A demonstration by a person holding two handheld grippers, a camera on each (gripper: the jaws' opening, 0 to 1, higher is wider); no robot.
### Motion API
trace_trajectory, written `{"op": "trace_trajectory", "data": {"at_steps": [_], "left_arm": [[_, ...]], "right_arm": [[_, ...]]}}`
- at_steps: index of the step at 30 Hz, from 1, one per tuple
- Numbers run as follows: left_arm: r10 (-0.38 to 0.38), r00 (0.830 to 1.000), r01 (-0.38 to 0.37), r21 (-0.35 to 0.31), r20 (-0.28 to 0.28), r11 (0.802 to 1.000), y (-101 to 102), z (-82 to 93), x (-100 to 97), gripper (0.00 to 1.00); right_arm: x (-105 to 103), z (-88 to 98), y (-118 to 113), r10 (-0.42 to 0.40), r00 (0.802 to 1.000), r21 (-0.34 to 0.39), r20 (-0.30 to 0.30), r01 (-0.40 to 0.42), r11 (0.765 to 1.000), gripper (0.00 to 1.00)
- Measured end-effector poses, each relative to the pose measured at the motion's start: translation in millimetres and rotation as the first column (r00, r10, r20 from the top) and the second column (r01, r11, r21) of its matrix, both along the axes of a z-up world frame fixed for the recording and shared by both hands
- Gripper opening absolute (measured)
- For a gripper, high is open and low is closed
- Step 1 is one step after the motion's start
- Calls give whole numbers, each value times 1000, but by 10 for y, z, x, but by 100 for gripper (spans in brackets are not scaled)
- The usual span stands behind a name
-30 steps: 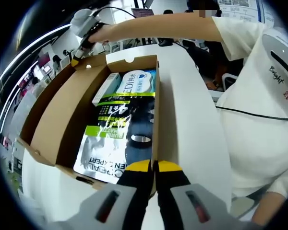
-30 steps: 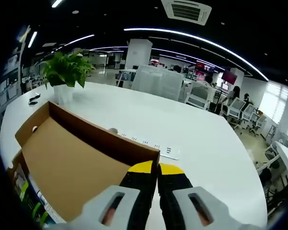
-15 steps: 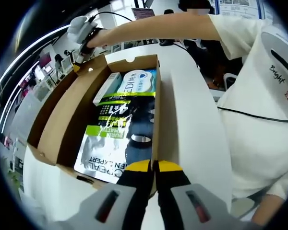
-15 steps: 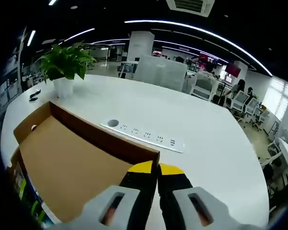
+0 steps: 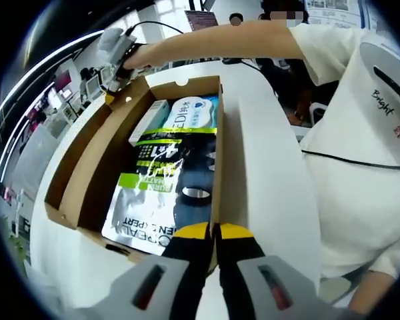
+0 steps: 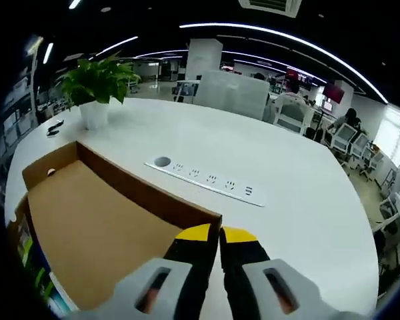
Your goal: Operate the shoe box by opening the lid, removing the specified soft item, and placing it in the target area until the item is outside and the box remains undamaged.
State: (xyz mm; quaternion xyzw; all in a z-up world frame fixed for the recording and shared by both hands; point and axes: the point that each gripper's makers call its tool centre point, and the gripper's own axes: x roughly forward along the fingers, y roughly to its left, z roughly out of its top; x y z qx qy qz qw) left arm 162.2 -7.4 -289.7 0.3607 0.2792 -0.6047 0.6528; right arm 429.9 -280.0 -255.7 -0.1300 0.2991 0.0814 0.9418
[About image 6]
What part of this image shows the red hanging display screen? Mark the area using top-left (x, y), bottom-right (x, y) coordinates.
top-left (322, 82), bottom-right (346, 103)
top-left (285, 67), bottom-right (317, 85)

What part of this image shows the green plant in white pot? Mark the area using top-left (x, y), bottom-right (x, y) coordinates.
top-left (55, 53), bottom-right (143, 131)

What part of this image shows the row of white office chairs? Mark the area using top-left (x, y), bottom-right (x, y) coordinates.
top-left (272, 93), bottom-right (400, 241)

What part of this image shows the white desk partition panel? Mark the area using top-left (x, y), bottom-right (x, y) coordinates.
top-left (193, 69), bottom-right (271, 121)

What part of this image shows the brown cardboard shoe box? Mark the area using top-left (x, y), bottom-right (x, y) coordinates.
top-left (5, 140), bottom-right (223, 314)

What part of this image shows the white ceiling air vent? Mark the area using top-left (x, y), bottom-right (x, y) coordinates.
top-left (238, 0), bottom-right (303, 17)

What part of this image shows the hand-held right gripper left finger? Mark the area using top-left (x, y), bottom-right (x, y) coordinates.
top-left (69, 223), bottom-right (217, 320)

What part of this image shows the white table power strip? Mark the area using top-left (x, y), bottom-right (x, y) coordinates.
top-left (143, 155), bottom-right (267, 207)

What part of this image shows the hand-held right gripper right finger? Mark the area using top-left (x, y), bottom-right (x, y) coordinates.
top-left (219, 226), bottom-right (364, 320)

